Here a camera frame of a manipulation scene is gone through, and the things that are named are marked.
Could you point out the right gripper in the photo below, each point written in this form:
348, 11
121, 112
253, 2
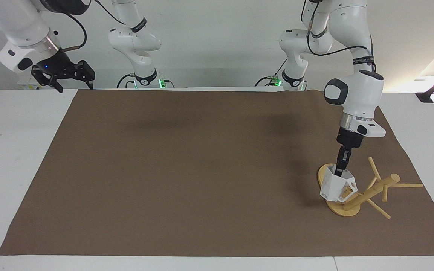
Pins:
55, 62

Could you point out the wooden cup rack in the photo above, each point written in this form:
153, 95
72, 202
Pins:
371, 191

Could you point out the white faceted cup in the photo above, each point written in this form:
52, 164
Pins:
332, 184

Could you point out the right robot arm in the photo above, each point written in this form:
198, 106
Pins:
21, 28

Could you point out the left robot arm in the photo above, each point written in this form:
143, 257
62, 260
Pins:
360, 90

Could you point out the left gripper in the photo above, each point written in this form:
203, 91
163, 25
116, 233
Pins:
350, 138

